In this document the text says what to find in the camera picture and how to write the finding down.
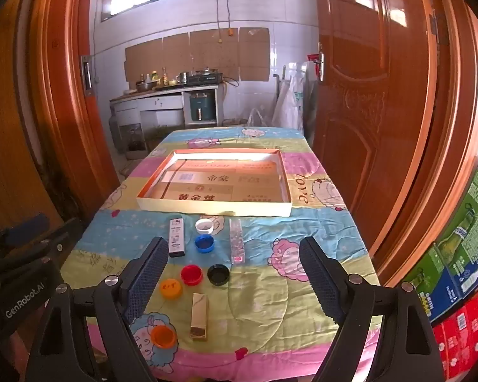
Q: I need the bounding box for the hanging cable with orange plug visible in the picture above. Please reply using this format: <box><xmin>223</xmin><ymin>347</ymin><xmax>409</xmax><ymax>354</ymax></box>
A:
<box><xmin>218</xmin><ymin>0</ymin><xmax>235</xmax><ymax>44</ymax></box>

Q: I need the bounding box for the yellow-orange printed bottle cap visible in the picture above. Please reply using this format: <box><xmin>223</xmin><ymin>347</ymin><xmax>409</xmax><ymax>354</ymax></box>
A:
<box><xmin>160</xmin><ymin>278</ymin><xmax>183</xmax><ymax>300</ymax></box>

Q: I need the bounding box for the metal strike plate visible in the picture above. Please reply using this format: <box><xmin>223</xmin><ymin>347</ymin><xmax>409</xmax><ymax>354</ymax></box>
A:
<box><xmin>81</xmin><ymin>56</ymin><xmax>93</xmax><ymax>97</ymax></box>

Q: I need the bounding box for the red bottle cap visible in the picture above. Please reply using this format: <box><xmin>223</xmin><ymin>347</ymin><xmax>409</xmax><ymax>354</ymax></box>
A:
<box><xmin>181</xmin><ymin>265</ymin><xmax>204</xmax><ymax>286</ymax></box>

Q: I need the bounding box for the wooden door frame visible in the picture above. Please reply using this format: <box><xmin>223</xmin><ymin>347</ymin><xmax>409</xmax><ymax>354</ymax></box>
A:
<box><xmin>24</xmin><ymin>0</ymin><xmax>478</xmax><ymax>287</ymax></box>

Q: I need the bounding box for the plain orange bottle cap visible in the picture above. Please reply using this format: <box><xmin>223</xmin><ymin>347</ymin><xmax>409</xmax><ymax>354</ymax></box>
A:
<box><xmin>150</xmin><ymin>325</ymin><xmax>177</xmax><ymax>348</ymax></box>

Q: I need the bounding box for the black bottle cap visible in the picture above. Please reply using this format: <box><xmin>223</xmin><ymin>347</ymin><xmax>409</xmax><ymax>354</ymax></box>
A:
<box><xmin>207</xmin><ymin>264</ymin><xmax>230</xmax><ymax>286</ymax></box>

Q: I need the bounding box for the shallow cardboard tray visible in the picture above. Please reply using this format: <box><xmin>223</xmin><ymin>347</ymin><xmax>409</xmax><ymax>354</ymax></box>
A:
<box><xmin>136</xmin><ymin>148</ymin><xmax>293</xmax><ymax>217</ymax></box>

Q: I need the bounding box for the brown wooden door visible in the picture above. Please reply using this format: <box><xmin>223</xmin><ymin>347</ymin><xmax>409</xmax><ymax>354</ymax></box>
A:
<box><xmin>313</xmin><ymin>0</ymin><xmax>439</xmax><ymax>255</ymax></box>

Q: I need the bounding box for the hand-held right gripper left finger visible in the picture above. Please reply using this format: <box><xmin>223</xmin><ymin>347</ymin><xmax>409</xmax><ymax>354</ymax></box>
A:
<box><xmin>24</xmin><ymin>237</ymin><xmax>170</xmax><ymax>382</ymax></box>

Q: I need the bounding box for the wood grain panel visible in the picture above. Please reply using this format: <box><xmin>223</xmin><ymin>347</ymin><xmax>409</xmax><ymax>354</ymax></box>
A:
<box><xmin>0</xmin><ymin>0</ymin><xmax>64</xmax><ymax>239</ymax></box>

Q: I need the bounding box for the green beer carton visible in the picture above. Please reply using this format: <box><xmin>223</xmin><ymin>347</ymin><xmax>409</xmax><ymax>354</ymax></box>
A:
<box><xmin>402</xmin><ymin>243</ymin><xmax>463</xmax><ymax>323</ymax></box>
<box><xmin>436</xmin><ymin>169</ymin><xmax>478</xmax><ymax>301</ymax></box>

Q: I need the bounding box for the white printed small box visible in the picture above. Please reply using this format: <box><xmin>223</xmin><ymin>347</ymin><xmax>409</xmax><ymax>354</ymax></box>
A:
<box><xmin>168</xmin><ymin>217</ymin><xmax>185</xmax><ymax>258</ymax></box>

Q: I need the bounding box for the white woven bag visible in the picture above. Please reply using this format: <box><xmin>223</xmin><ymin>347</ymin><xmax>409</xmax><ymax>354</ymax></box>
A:
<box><xmin>273</xmin><ymin>64</ymin><xmax>307</xmax><ymax>130</ymax></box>

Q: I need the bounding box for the red carton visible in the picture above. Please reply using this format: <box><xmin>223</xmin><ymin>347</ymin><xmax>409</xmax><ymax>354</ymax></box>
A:
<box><xmin>432</xmin><ymin>282</ymin><xmax>478</xmax><ymax>380</ymax></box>

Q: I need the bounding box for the white kitchen counter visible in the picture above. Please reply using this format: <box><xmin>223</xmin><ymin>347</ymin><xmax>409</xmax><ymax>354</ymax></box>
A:
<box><xmin>109</xmin><ymin>83</ymin><xmax>224</xmax><ymax>156</ymax></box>

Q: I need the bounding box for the clear glitter box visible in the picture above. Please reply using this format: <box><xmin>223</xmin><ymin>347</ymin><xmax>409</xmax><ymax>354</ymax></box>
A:
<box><xmin>230</xmin><ymin>217</ymin><xmax>246</xmax><ymax>264</ymax></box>

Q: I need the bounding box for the cardboard wall covering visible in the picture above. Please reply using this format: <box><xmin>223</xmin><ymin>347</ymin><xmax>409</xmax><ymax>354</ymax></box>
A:
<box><xmin>124</xmin><ymin>27</ymin><xmax>272</xmax><ymax>82</ymax></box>

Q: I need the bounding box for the gold small box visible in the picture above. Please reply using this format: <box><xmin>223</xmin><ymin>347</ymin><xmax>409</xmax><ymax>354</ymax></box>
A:
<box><xmin>190</xmin><ymin>292</ymin><xmax>209</xmax><ymax>342</ymax></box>

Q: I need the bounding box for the clear plastic bag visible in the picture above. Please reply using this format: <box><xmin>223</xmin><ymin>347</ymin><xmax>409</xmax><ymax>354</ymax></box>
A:
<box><xmin>247</xmin><ymin>107</ymin><xmax>269</xmax><ymax>128</ymax></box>

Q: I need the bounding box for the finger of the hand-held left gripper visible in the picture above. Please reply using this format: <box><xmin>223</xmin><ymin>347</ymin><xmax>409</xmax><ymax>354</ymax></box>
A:
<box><xmin>0</xmin><ymin>219</ymin><xmax>84</xmax><ymax>280</ymax></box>
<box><xmin>0</xmin><ymin>213</ymin><xmax>50</xmax><ymax>256</ymax></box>

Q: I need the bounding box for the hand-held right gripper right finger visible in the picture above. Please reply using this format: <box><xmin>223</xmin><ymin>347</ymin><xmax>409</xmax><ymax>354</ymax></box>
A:
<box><xmin>299</xmin><ymin>237</ymin><xmax>447</xmax><ymax>382</ymax></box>

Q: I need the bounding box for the black gas stove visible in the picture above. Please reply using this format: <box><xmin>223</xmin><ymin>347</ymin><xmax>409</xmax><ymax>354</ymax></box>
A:
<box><xmin>187</xmin><ymin>71</ymin><xmax>224</xmax><ymax>86</ymax></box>

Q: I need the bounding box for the blue bottle cap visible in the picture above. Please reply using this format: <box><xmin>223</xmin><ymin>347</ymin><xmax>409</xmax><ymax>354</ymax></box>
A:
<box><xmin>194</xmin><ymin>234</ymin><xmax>216</xmax><ymax>253</ymax></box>

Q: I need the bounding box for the metal door hinge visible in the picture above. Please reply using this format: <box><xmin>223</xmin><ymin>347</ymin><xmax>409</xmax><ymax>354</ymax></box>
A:
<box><xmin>430</xmin><ymin>12</ymin><xmax>449</xmax><ymax>46</ymax></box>

